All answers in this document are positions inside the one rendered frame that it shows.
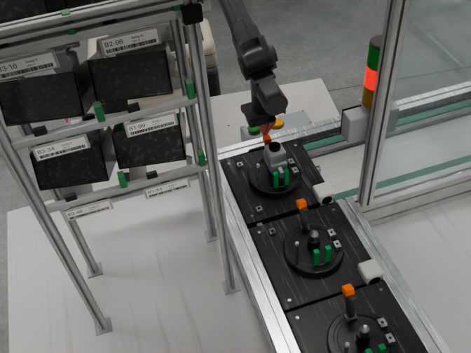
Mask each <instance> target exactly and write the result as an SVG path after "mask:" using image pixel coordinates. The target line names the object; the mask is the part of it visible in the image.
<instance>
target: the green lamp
mask: <svg viewBox="0 0 471 353"><path fill-rule="evenodd" d="M379 55H380V50H377V49H375V48H373V47H371V45H370V44H369V50H368V56H367V66H368V67H369V68H370V69H371V70H373V71H377V69H378V60H379Z"/></svg>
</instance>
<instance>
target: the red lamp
mask: <svg viewBox="0 0 471 353"><path fill-rule="evenodd" d="M376 74H377V72H376V71H373V70H371V69H370V68H369V67H368V66H366V71H365V77H364V86H365V87H366V88H367V89H369V90H372V91H374V87H375V82H376Z"/></svg>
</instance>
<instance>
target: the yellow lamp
mask: <svg viewBox="0 0 471 353"><path fill-rule="evenodd" d="M373 96H374V91H372V90H369V89H367V88H366V87H365V86H364V87H363V92H362V105H363V106H364V107H366V108H368V109H371V106H372V101H373Z"/></svg>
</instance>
